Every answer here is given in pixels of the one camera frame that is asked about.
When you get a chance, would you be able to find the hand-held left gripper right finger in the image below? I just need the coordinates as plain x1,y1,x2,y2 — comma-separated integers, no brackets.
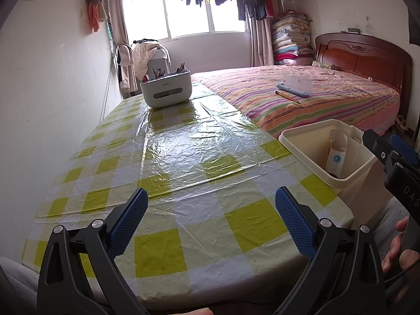
275,186,386,315

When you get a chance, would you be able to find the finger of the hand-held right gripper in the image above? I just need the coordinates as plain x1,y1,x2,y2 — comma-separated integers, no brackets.
390,134,420,170
363,129,399,171

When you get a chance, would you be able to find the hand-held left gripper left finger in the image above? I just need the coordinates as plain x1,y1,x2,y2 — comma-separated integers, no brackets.
37,188,149,315

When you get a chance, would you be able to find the cream plastic bin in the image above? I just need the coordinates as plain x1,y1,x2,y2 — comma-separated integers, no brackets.
278,119,386,211

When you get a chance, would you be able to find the person's right hand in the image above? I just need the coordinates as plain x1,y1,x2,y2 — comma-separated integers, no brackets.
382,218,411,274

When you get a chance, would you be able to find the person's right leg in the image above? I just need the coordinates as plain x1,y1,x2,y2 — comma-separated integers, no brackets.
372,198,411,253

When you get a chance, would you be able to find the person's leg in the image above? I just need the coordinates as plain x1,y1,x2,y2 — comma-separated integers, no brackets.
372,198,411,253
0,256,43,315

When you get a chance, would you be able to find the wooden bed headboard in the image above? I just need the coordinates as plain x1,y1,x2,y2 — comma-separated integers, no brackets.
314,33,413,119

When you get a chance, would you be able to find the pencil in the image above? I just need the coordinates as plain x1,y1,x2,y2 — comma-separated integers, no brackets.
275,90,302,105

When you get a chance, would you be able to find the person's left leg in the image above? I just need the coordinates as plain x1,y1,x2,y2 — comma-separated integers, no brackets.
0,256,43,315

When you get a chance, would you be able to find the stack of folded quilts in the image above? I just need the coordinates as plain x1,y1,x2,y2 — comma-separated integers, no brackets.
272,10,316,66

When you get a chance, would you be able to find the white desk organizer box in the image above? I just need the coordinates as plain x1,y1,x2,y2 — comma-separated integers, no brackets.
140,70,192,109

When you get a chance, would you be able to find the bed with striped cover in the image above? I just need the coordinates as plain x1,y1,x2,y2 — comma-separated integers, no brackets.
191,64,401,138

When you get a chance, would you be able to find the beige hanging garment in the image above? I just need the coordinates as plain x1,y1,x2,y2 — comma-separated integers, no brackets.
116,44,138,93

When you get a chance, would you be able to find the beige curtain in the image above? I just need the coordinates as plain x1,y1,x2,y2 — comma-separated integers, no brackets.
249,16,274,67
105,0,130,46

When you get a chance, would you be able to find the bunch of pens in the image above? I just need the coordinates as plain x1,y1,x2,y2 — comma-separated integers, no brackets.
142,62,189,81

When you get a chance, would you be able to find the white appliance with cloth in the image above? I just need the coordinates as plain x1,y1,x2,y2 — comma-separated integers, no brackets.
131,39,171,81

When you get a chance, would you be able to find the white standing appliance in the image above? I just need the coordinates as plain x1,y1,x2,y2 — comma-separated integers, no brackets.
149,49,171,73

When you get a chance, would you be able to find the window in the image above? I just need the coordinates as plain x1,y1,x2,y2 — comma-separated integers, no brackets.
121,0,250,40

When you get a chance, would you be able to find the orange cloth on wall hook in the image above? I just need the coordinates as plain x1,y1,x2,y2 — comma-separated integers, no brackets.
86,0,109,33

